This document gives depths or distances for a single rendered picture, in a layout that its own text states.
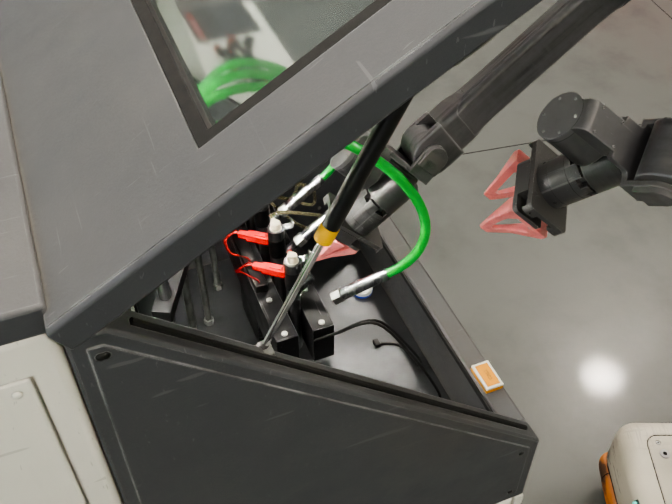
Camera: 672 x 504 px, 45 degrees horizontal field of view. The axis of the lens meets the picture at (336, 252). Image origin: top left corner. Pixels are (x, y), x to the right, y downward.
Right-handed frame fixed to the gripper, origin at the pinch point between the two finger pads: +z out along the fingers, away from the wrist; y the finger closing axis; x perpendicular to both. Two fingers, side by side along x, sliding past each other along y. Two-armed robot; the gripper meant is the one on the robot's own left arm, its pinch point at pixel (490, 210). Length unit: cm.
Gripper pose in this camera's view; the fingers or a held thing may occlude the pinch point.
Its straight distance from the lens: 103.2
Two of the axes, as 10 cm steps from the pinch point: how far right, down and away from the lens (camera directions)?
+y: -2.0, 8.3, -5.2
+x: 7.3, 4.8, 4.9
